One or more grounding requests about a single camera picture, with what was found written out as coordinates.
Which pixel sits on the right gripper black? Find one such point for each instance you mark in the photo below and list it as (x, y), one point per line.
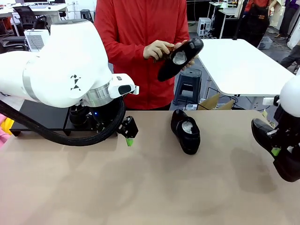
(290, 131)

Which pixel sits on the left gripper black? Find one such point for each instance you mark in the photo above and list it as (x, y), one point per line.
(100, 117)

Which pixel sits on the person's right forearm red sleeve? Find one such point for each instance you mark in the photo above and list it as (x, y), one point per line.
(124, 50)

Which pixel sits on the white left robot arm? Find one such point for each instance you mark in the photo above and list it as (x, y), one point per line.
(58, 65)

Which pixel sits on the person's right hand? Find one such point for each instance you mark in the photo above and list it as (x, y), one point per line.
(154, 49)

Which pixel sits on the person's left hand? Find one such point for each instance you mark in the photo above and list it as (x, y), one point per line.
(191, 62)

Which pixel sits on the white crumpled paper stuffing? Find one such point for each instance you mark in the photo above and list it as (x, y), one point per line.
(179, 58)
(187, 127)

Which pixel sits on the dark blue plastic stool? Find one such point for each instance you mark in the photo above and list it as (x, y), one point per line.
(187, 82)

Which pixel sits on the brown cardboard box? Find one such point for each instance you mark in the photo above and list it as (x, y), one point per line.
(211, 103)

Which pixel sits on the large white table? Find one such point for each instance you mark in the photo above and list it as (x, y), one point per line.
(234, 65)

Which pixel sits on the bystander leg in grey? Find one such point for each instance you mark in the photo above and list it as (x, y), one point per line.
(290, 56)

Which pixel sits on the person in red jacket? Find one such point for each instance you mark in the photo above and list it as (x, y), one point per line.
(140, 23)

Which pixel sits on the grey plastic bin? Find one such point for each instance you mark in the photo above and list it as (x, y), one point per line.
(264, 43)

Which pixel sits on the black stool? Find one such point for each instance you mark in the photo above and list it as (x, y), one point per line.
(86, 15)

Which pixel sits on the yellow soft object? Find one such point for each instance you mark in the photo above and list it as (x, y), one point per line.
(5, 125)

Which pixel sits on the pink cloth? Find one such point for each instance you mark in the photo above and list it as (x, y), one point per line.
(2, 139)

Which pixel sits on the white computer tower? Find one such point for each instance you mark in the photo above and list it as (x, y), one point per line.
(205, 25)

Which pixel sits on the white air purifier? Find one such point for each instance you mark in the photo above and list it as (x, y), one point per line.
(35, 41)

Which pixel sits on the bystander in dark apron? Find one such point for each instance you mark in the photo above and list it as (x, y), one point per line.
(255, 18)

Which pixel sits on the bystander in dark trousers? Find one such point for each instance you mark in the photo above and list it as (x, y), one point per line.
(289, 14)

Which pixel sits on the black chair seat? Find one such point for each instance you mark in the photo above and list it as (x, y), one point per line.
(11, 43)

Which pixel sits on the white office desk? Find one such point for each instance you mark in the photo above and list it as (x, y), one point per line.
(35, 9)

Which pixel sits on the black office chair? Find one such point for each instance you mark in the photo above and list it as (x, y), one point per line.
(25, 16)

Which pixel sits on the left arm white wrist camera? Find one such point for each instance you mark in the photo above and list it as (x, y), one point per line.
(137, 90)

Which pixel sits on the arm white wrist camera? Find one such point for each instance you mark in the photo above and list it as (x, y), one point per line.
(137, 90)
(268, 101)

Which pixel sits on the right arm white wrist camera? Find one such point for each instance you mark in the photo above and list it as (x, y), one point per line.
(268, 101)

